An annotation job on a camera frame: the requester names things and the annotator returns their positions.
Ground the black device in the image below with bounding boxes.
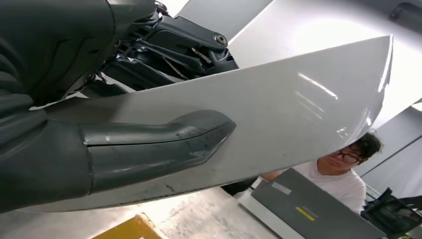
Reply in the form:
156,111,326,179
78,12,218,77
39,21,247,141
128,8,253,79
361,187,422,239

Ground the person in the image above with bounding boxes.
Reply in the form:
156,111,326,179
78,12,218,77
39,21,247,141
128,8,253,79
259,131,385,215

